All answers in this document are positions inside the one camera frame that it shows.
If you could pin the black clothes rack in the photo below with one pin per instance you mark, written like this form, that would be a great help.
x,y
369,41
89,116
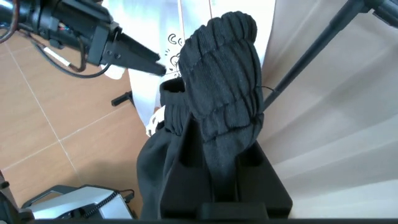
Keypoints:
x,y
311,53

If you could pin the white garment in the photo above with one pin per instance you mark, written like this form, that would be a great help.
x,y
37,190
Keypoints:
x,y
146,31

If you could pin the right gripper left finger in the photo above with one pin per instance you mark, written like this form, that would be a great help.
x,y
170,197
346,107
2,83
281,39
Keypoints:
x,y
183,186

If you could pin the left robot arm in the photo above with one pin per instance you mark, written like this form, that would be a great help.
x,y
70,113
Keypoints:
x,y
15,12

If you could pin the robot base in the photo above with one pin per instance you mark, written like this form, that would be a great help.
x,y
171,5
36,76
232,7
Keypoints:
x,y
77,202

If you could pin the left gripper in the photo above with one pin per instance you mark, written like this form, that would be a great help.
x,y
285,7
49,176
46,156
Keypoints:
x,y
77,25

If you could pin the black garment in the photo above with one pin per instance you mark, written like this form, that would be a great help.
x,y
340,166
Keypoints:
x,y
224,77

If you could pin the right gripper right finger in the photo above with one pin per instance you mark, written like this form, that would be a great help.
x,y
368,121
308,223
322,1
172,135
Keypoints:
x,y
264,186

